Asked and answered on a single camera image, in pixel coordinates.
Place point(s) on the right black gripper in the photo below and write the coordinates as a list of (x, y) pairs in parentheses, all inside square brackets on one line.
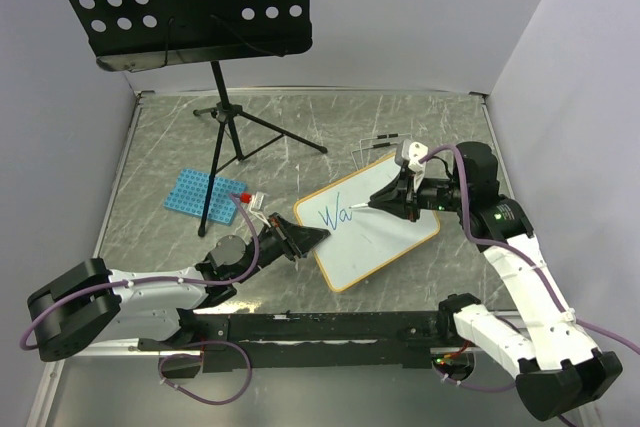
[(400, 198)]

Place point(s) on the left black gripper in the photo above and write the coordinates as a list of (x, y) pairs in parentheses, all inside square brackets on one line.
[(294, 240)]

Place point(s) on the yellow framed whiteboard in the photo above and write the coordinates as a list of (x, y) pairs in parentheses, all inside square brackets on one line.
[(361, 241)]

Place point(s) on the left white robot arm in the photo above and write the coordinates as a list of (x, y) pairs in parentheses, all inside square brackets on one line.
[(92, 303)]

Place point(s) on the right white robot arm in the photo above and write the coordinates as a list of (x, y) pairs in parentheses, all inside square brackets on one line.
[(556, 365)]

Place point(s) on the blue studded building plate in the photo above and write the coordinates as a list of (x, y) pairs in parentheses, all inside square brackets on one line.
[(189, 192)]

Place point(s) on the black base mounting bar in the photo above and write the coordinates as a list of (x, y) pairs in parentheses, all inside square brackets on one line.
[(410, 339)]

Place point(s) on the black perforated music stand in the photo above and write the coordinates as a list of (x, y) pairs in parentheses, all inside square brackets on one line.
[(142, 35)]

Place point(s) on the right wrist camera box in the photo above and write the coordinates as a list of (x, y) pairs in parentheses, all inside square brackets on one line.
[(411, 153)]

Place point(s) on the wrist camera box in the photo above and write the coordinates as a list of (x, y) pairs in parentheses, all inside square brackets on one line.
[(254, 201), (411, 153)]

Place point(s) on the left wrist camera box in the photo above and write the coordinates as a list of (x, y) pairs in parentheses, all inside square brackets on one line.
[(254, 201)]

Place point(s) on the wire whiteboard easel stand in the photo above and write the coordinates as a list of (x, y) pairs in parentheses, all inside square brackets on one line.
[(380, 141)]

